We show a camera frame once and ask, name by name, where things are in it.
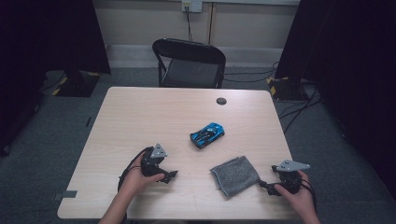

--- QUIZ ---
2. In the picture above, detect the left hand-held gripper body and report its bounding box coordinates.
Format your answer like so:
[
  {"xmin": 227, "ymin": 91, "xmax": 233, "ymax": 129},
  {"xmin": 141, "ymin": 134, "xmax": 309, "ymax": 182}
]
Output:
[{"xmin": 140, "ymin": 143, "xmax": 171, "ymax": 178}]

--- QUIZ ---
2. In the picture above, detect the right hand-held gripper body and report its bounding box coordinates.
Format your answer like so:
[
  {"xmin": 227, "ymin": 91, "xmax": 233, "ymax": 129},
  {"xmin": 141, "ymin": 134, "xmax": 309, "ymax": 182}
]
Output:
[{"xmin": 272, "ymin": 160, "xmax": 311, "ymax": 194}]

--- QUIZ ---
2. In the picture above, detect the grey terry cloth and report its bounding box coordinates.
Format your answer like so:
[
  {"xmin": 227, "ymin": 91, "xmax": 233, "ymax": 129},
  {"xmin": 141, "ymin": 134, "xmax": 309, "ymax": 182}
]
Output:
[{"xmin": 209, "ymin": 155, "xmax": 262, "ymax": 200}]

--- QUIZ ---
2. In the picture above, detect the blue toy car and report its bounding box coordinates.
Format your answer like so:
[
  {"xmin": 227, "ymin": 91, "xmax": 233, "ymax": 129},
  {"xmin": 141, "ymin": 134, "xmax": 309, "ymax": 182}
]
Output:
[{"xmin": 189, "ymin": 121, "xmax": 226, "ymax": 149}]

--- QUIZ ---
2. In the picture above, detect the person's right hand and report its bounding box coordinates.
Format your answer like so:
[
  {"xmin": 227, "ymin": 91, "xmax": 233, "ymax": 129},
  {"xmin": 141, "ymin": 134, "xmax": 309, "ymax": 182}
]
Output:
[{"xmin": 274, "ymin": 170, "xmax": 317, "ymax": 216}]

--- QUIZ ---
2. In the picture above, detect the person's left hand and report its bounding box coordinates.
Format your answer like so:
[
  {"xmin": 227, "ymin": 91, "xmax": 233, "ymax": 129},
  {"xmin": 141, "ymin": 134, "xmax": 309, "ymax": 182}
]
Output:
[{"xmin": 120, "ymin": 155, "xmax": 165, "ymax": 197}]

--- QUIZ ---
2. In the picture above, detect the grey tape strip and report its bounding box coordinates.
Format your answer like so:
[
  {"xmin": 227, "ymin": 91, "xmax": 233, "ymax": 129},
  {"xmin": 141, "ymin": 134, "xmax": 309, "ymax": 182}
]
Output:
[{"xmin": 53, "ymin": 189, "xmax": 78, "ymax": 201}]

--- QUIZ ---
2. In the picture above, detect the black stand base striped tape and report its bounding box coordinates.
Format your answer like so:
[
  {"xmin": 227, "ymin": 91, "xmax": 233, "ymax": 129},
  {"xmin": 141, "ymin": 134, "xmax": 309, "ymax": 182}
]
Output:
[
  {"xmin": 50, "ymin": 70, "xmax": 102, "ymax": 98},
  {"xmin": 265, "ymin": 76, "xmax": 309, "ymax": 102}
]

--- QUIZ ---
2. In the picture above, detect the black folding chair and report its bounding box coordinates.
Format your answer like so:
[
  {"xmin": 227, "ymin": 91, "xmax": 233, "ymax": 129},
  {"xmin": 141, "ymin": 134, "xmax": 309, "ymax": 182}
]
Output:
[{"xmin": 151, "ymin": 37, "xmax": 227, "ymax": 90}]

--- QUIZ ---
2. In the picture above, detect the black curtain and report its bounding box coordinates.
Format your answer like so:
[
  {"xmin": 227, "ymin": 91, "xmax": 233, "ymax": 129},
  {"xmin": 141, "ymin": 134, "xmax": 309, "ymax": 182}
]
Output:
[
  {"xmin": 275, "ymin": 0, "xmax": 396, "ymax": 200},
  {"xmin": 0, "ymin": 0, "xmax": 112, "ymax": 157}
]

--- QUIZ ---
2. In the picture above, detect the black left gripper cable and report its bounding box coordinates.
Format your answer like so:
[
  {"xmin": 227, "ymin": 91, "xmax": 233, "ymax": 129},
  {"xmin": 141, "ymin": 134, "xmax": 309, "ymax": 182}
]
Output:
[{"xmin": 117, "ymin": 147, "xmax": 151, "ymax": 192}]

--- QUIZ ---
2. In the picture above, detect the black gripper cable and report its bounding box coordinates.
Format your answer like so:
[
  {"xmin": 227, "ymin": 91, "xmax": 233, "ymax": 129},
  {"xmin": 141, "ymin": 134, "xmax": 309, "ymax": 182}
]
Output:
[
  {"xmin": 299, "ymin": 177, "xmax": 318, "ymax": 213},
  {"xmin": 117, "ymin": 147, "xmax": 151, "ymax": 192}
]

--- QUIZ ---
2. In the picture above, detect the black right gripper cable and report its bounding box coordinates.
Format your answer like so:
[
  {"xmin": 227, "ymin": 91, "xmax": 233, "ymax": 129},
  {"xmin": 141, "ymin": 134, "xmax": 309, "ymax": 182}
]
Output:
[{"xmin": 299, "ymin": 177, "xmax": 318, "ymax": 213}]

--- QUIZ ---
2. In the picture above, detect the black floor cable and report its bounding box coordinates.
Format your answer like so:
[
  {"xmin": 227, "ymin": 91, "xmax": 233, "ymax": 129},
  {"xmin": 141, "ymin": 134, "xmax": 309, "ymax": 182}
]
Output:
[
  {"xmin": 223, "ymin": 61, "xmax": 280, "ymax": 77},
  {"xmin": 223, "ymin": 73, "xmax": 276, "ymax": 84},
  {"xmin": 277, "ymin": 86, "xmax": 323, "ymax": 135}
]

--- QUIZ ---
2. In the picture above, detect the black plugged power cable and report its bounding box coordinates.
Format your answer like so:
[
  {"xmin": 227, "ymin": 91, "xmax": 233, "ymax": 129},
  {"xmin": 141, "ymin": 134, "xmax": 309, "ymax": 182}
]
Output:
[{"xmin": 185, "ymin": 6, "xmax": 193, "ymax": 43}]

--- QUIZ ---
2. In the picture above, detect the white wall socket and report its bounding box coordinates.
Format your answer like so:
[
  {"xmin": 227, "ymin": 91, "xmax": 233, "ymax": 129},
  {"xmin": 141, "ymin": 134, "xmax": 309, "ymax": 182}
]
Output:
[{"xmin": 181, "ymin": 0, "xmax": 204, "ymax": 13}]

